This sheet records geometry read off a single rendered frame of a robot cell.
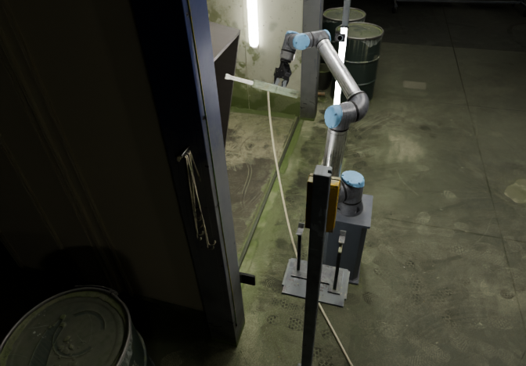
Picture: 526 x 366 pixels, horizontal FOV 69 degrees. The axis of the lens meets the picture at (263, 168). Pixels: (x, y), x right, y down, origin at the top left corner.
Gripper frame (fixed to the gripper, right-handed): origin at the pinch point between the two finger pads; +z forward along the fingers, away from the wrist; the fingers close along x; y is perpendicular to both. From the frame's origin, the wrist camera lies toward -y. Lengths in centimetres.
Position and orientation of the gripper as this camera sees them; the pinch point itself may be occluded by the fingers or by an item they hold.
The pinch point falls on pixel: (278, 91)
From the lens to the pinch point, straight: 248.2
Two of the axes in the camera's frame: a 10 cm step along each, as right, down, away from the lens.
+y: -2.9, -3.0, 9.1
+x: -9.2, -1.8, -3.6
